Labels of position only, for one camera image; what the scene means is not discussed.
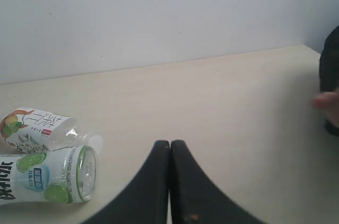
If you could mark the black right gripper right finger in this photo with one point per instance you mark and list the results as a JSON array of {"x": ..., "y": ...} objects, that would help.
[{"x": 195, "y": 198}]

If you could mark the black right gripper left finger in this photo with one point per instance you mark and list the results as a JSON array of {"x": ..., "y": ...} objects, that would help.
[{"x": 145, "y": 198}]

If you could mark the lime label bottle white cap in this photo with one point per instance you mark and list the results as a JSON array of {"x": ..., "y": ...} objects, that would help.
[{"x": 63, "y": 176}]

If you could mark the tea bottle orange green label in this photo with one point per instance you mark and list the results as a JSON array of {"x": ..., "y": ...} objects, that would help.
[{"x": 31, "y": 131}]

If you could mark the black sleeve forearm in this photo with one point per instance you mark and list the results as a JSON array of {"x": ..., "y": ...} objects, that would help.
[{"x": 328, "y": 70}]

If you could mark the person's open hand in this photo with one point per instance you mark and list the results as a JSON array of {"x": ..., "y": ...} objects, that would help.
[{"x": 328, "y": 103}]

